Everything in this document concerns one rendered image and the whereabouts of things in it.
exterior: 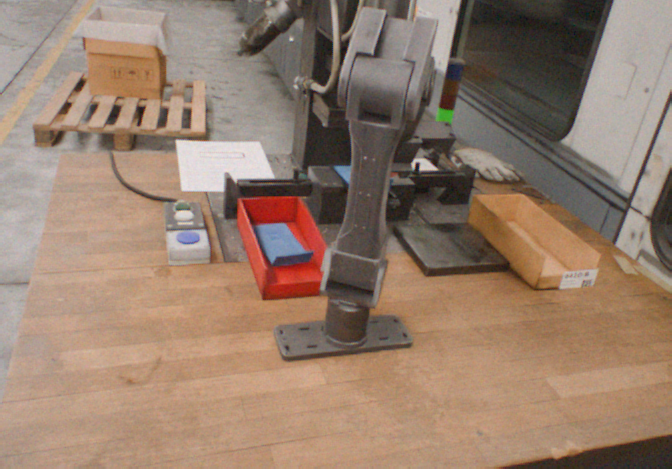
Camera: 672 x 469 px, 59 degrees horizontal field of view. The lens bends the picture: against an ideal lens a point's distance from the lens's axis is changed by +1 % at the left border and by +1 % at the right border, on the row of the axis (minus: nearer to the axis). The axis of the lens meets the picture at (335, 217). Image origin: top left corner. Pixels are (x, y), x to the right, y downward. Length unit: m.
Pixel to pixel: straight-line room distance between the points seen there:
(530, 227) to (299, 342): 0.63
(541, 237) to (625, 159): 0.33
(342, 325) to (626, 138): 0.90
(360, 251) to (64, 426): 0.41
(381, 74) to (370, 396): 0.41
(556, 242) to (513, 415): 0.49
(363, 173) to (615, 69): 0.95
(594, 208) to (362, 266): 0.86
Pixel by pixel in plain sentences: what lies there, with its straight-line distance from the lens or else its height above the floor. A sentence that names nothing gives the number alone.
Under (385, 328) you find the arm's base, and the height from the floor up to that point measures 0.91.
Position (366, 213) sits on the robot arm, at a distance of 0.76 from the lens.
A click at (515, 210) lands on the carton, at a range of 1.35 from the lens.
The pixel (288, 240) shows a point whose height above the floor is 0.91.
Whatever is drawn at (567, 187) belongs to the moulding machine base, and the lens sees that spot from 1.63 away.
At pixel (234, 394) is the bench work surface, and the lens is 0.80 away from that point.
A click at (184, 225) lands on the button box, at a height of 0.93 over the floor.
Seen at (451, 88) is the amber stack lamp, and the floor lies 1.14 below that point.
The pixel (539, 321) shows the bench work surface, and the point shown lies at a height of 0.90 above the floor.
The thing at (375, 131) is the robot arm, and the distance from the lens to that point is 0.71.
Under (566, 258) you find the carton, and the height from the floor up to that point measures 0.92.
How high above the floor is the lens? 1.45
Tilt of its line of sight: 27 degrees down
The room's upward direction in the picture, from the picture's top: 8 degrees clockwise
